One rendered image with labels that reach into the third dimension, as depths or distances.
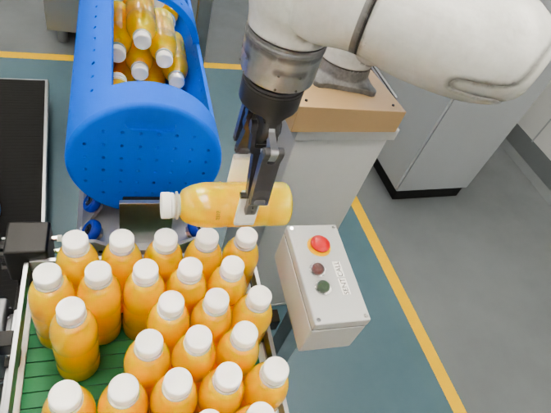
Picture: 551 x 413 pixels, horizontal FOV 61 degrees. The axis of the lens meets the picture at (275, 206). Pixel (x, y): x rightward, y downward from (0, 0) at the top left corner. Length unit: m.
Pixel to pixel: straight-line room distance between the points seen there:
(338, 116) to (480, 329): 1.52
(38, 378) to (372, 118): 0.96
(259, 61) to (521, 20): 0.24
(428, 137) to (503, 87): 1.99
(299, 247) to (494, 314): 1.85
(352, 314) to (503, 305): 1.91
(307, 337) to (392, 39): 0.51
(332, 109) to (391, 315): 1.27
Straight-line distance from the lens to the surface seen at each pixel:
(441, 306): 2.42
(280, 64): 0.50
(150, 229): 0.96
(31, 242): 0.92
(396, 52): 0.45
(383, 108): 1.31
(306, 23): 0.47
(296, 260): 0.81
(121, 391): 0.68
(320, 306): 0.78
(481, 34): 0.45
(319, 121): 1.23
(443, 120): 2.41
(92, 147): 0.88
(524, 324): 2.66
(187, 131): 0.86
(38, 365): 0.92
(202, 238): 0.81
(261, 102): 0.54
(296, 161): 1.34
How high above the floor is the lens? 1.73
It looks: 46 degrees down
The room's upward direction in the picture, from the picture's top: 20 degrees clockwise
